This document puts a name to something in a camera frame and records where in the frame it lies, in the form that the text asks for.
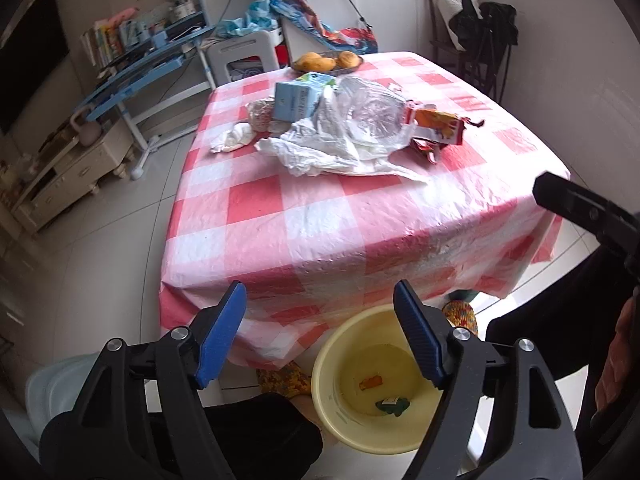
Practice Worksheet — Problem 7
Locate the red orange snack bag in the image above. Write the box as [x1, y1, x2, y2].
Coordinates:
[405, 101, 485, 165]

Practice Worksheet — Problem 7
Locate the white plastic bag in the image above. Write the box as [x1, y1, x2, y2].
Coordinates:
[256, 86, 426, 182]

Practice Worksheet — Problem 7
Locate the clear plastic bag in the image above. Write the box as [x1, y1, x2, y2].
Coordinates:
[330, 76, 411, 151]

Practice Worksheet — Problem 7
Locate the blue milk carton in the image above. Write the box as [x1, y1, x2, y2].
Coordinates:
[272, 72, 336, 122]

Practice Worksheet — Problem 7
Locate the orange peel piece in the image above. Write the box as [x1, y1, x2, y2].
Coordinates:
[359, 375, 383, 391]

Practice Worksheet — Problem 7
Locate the white paper bag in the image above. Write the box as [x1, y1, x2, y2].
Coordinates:
[246, 98, 273, 133]

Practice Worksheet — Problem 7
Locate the person's right hand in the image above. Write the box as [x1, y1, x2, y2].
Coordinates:
[594, 298, 636, 413]

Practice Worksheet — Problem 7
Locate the colourful slipper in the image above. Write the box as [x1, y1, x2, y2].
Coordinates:
[442, 300, 478, 336]

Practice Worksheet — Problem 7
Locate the yellow plastic basin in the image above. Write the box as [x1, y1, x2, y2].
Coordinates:
[311, 304, 440, 455]

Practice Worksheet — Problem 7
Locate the pink white checkered tablecloth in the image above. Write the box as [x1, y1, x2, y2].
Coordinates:
[158, 52, 568, 368]

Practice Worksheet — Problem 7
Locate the small white crumpled tissue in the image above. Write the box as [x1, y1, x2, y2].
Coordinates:
[209, 122, 256, 154]

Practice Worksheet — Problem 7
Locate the grey green stool seat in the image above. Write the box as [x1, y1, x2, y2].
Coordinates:
[25, 353, 98, 460]

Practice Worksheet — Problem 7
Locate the white TV cabinet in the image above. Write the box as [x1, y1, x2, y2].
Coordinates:
[11, 119, 134, 234]

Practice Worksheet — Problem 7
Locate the wooden chair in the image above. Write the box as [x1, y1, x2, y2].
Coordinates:
[426, 0, 465, 75]

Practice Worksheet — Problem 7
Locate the blue white study desk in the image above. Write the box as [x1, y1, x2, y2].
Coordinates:
[70, 0, 216, 180]

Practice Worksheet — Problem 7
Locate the left yellow mango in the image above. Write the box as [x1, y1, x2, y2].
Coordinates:
[293, 52, 336, 73]

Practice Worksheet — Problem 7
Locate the yellow mango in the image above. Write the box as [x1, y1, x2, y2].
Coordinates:
[335, 51, 361, 70]
[293, 52, 336, 73]

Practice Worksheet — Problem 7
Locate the dark fruit plate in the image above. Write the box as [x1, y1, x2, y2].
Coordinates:
[292, 51, 363, 76]

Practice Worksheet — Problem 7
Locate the white plastic stool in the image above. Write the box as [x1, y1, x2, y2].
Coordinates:
[205, 28, 284, 86]

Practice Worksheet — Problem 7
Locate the right yellow mango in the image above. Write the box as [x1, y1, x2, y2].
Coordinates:
[335, 51, 361, 70]

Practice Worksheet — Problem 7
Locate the white sack on chair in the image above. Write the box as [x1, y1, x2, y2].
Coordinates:
[437, 0, 482, 52]

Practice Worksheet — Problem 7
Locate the light blue plastic bag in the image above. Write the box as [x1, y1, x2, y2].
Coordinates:
[214, 0, 279, 39]

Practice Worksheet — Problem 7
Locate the row of books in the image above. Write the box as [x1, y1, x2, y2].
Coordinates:
[79, 18, 137, 68]

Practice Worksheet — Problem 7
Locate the colourful hanging bag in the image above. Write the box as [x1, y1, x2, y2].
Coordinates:
[270, 0, 378, 55]

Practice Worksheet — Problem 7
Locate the black wall television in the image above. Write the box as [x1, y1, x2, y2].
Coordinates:
[1, 0, 70, 133]

